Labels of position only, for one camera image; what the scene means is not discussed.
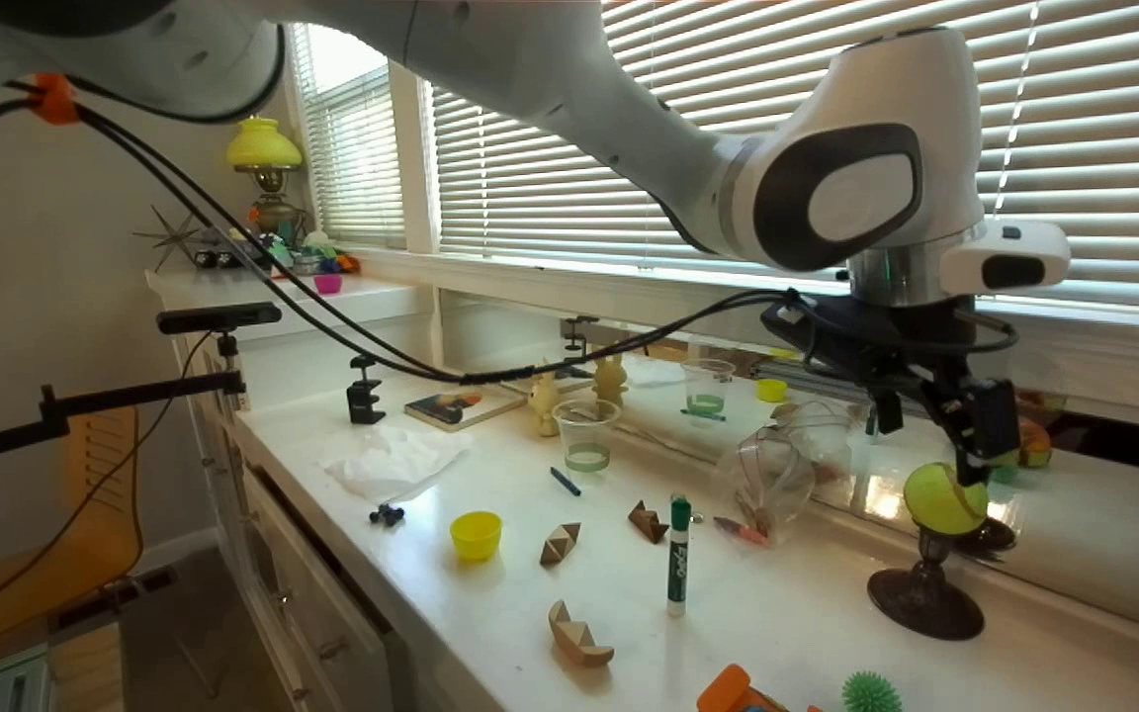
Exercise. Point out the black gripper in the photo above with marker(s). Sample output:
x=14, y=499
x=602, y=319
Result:
x=911, y=340

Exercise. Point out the green tennis ball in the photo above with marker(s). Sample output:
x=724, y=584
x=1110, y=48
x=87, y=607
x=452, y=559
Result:
x=945, y=499

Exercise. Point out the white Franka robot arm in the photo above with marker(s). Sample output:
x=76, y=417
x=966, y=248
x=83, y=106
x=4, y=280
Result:
x=530, y=66

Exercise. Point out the dark brown candle holder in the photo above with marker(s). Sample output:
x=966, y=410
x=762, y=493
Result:
x=927, y=599

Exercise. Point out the small green spiky ball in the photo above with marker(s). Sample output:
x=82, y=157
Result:
x=871, y=695

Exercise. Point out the small red item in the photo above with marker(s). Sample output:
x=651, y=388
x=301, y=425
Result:
x=737, y=528

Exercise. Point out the brown chocolate-like piece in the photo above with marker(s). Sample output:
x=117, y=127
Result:
x=647, y=522
x=577, y=638
x=559, y=542

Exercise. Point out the white window blinds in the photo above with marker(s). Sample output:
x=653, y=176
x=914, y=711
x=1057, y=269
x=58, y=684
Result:
x=1124, y=133
x=530, y=182
x=359, y=158

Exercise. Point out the orange toy car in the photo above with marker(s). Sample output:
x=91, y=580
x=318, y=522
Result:
x=732, y=695

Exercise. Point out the clear glass jar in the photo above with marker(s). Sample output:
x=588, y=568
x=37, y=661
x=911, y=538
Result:
x=588, y=438

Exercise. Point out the black pen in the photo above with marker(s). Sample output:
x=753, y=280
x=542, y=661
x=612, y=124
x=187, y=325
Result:
x=568, y=481

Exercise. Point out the yellow bunny plush toy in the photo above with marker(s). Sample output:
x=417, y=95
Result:
x=542, y=404

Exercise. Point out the small yellow cup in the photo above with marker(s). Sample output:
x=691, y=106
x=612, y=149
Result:
x=475, y=534

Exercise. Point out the white crumpled cloth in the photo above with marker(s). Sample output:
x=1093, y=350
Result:
x=394, y=464

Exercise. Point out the small black toy car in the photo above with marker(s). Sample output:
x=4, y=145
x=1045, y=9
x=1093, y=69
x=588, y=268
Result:
x=386, y=517

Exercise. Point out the small pink cup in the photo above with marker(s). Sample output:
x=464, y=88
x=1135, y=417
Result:
x=330, y=282

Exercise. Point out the white counter cabinet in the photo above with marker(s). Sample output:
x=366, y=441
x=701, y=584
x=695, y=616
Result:
x=295, y=568

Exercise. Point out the white shelf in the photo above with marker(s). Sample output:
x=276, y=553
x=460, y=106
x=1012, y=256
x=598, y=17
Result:
x=265, y=299

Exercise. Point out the yellow shade table lamp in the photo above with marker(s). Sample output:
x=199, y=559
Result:
x=262, y=153

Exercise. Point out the spiky air plant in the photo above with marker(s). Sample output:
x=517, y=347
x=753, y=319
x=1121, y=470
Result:
x=175, y=239

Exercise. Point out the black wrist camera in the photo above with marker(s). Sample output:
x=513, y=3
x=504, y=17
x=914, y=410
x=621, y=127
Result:
x=808, y=339

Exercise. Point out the black clamp mount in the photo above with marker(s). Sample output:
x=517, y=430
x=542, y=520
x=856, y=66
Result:
x=361, y=392

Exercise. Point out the black stereo camera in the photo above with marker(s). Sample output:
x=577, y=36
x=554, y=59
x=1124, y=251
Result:
x=218, y=319

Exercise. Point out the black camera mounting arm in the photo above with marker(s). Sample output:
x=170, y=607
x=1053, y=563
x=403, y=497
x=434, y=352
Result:
x=98, y=401

